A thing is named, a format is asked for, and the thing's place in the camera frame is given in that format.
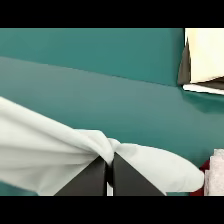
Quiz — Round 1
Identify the red garment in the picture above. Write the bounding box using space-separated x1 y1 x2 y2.
189 159 212 197

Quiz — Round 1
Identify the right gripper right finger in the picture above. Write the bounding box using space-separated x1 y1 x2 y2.
112 152 167 197

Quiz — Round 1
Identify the white garment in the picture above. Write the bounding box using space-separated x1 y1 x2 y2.
0 96 205 197

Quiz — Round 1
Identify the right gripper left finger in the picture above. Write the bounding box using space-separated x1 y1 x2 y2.
54 155 107 197

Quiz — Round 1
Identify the pale pink garment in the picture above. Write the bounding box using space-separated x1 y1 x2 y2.
203 148 224 197

